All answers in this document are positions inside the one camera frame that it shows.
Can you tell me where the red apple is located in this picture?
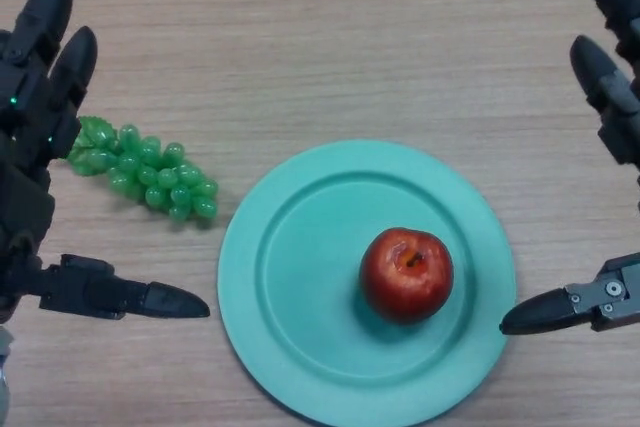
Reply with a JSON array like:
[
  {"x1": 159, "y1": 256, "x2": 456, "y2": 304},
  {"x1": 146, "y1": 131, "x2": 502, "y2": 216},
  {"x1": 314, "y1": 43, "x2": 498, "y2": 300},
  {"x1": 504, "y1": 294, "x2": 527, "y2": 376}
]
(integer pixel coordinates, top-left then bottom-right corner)
[{"x1": 358, "y1": 227, "x2": 455, "y2": 325}]

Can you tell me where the green round plate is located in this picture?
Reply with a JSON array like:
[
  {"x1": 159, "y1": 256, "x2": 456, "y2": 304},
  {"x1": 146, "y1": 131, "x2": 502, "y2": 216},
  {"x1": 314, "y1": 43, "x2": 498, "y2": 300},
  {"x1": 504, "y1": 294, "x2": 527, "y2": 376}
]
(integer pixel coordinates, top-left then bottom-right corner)
[{"x1": 217, "y1": 140, "x2": 516, "y2": 427}]

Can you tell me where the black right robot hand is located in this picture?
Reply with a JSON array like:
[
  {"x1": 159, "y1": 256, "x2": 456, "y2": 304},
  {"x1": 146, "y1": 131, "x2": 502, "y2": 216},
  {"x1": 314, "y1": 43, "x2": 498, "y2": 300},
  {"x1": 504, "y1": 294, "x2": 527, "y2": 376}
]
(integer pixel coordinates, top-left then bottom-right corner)
[{"x1": 499, "y1": 0, "x2": 640, "y2": 337}]

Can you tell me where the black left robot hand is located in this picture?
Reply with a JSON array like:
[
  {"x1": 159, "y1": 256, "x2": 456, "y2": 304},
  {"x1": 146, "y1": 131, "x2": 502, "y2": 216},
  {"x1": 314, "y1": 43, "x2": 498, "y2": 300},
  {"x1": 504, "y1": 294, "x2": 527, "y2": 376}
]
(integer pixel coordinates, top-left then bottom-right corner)
[{"x1": 0, "y1": 0, "x2": 211, "y2": 327}]

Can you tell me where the green plastic grape bunch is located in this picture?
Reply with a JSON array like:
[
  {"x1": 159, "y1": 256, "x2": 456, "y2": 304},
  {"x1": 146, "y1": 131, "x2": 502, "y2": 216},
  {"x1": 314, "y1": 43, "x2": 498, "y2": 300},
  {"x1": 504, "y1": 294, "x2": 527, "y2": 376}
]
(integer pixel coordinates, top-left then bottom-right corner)
[{"x1": 63, "y1": 115, "x2": 220, "y2": 224}]

